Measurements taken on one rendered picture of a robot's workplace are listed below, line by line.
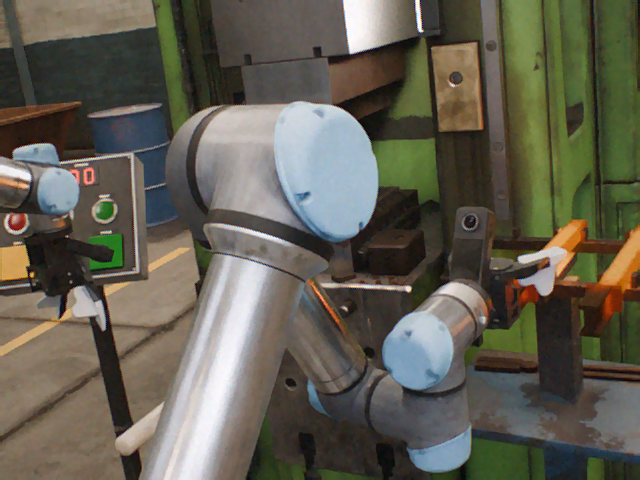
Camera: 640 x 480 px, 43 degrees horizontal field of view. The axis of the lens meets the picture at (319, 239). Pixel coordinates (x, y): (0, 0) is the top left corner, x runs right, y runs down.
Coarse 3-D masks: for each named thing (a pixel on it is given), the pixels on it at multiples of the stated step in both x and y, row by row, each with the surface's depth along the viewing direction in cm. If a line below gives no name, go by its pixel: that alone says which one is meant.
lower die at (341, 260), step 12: (408, 192) 201; (384, 204) 192; (408, 204) 198; (372, 228) 178; (348, 240) 168; (336, 252) 170; (348, 252) 169; (336, 264) 171; (348, 264) 170; (360, 264) 173
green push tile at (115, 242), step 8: (96, 240) 178; (104, 240) 177; (112, 240) 177; (120, 240) 177; (112, 248) 177; (120, 248) 177; (120, 256) 176; (96, 264) 176; (104, 264) 176; (112, 264) 176; (120, 264) 176
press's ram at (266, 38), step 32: (224, 0) 163; (256, 0) 160; (288, 0) 157; (320, 0) 154; (352, 0) 156; (384, 0) 170; (416, 0) 187; (224, 32) 166; (256, 32) 163; (288, 32) 159; (320, 32) 156; (352, 32) 156; (384, 32) 170; (416, 32) 187; (224, 64) 168; (256, 64) 165
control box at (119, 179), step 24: (72, 168) 183; (96, 168) 182; (120, 168) 182; (96, 192) 181; (120, 192) 181; (0, 216) 182; (72, 216) 180; (120, 216) 179; (144, 216) 186; (0, 240) 180; (144, 240) 183; (144, 264) 181; (0, 288) 178; (24, 288) 179
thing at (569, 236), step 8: (568, 224) 144; (576, 224) 143; (584, 224) 143; (560, 232) 140; (568, 232) 139; (576, 232) 139; (552, 240) 136; (560, 240) 136; (568, 240) 135; (576, 240) 139; (544, 248) 133; (568, 248) 135; (520, 288) 116; (528, 288) 119; (536, 288) 119; (520, 296) 118; (528, 296) 119; (536, 296) 119; (520, 304) 117
